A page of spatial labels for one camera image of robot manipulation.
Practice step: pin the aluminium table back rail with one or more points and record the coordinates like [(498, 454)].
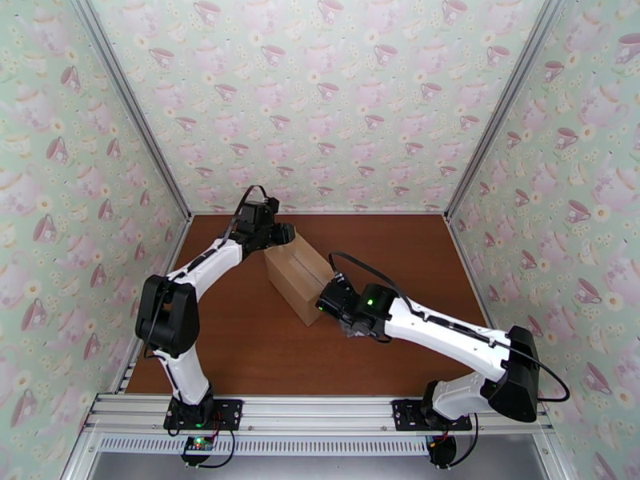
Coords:
[(350, 213)]

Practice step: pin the black round adapter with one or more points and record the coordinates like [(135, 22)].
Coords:
[(442, 451)]

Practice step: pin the aluminium corner post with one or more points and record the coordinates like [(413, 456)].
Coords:
[(130, 101), (507, 101)]

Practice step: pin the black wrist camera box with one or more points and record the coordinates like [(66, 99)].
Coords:
[(339, 284), (257, 213)]

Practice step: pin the circuit board with green light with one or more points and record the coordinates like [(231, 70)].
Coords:
[(197, 445)]

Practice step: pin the aluminium frame leg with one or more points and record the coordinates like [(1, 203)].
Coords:
[(80, 458), (552, 458)]

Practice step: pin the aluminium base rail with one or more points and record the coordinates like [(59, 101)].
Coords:
[(320, 413)]

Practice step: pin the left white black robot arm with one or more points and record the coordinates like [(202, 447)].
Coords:
[(210, 266)]

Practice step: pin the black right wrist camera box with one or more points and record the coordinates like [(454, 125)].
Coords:
[(339, 284)]

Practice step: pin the brown cardboard express box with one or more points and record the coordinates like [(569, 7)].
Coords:
[(300, 278)]

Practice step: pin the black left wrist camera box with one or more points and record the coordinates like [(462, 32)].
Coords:
[(257, 213)]

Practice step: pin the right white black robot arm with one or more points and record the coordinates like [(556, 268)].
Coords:
[(450, 333)]

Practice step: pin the aluminium table side rail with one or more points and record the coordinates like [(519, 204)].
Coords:
[(457, 241), (180, 241)]

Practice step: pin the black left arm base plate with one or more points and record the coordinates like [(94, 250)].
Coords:
[(230, 413)]

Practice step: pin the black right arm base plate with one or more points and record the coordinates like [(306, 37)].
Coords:
[(405, 413)]

